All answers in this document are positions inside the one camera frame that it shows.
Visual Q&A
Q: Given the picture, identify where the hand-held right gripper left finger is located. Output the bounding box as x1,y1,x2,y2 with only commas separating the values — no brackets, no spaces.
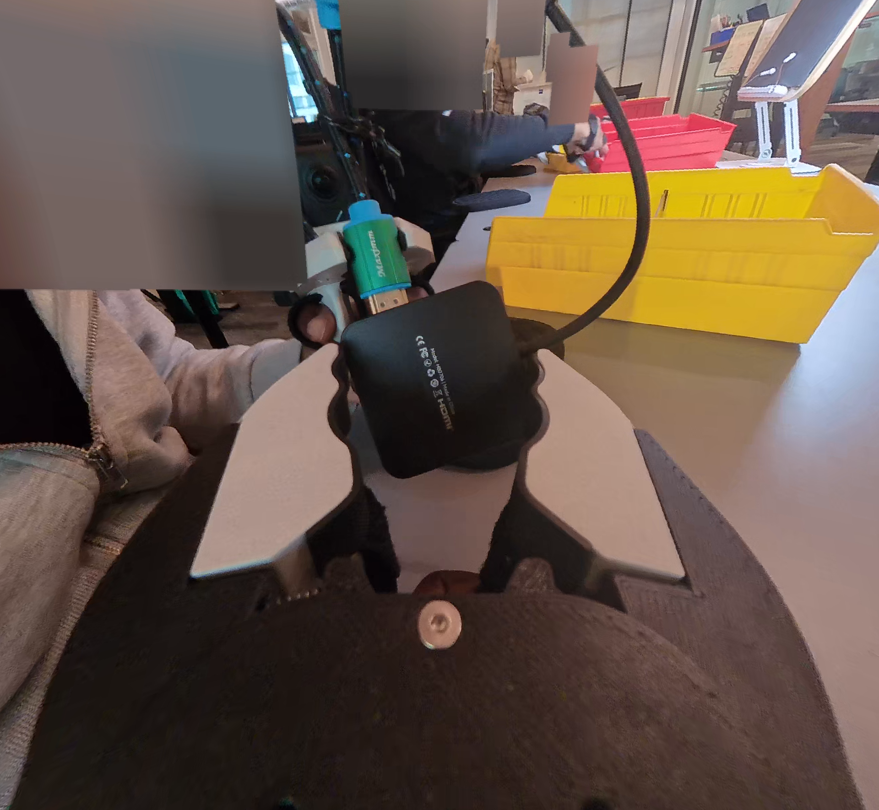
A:
190,342,368,601

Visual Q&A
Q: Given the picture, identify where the yellow plastic bin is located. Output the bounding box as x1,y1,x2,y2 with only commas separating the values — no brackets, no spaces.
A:
485,163,879,346

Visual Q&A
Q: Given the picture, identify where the red plastic bin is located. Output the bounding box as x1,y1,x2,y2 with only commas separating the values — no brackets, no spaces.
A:
589,96,670,121
582,113,737,174

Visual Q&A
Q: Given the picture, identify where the black panel on wooden board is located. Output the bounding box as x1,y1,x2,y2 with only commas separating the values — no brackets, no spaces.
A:
743,0,879,100

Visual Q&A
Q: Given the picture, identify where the person's left forearm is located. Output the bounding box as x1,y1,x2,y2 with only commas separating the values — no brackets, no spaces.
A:
96,288,303,454

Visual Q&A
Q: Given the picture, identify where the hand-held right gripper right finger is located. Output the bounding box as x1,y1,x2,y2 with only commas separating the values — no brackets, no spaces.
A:
511,350,689,589

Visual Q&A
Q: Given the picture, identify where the white panel stand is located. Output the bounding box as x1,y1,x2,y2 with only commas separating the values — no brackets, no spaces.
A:
738,86,821,174

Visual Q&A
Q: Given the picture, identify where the person's left hand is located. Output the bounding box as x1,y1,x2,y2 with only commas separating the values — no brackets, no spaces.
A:
301,302,339,346

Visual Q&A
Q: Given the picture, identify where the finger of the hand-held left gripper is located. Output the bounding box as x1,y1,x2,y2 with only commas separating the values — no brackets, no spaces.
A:
297,228,353,296
395,215,435,273

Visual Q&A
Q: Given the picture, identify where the green blue HDMI plug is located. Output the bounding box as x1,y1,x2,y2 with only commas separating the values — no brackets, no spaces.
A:
342,199,414,318

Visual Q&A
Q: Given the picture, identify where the black braided cable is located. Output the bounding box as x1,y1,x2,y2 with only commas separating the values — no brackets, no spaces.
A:
489,0,652,352

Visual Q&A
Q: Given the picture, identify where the black square adapter hub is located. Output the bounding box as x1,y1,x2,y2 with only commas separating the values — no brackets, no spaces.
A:
340,280,545,479

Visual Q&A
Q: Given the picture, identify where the person's grey zip hoodie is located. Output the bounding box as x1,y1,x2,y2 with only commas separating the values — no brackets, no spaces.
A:
0,288,241,715

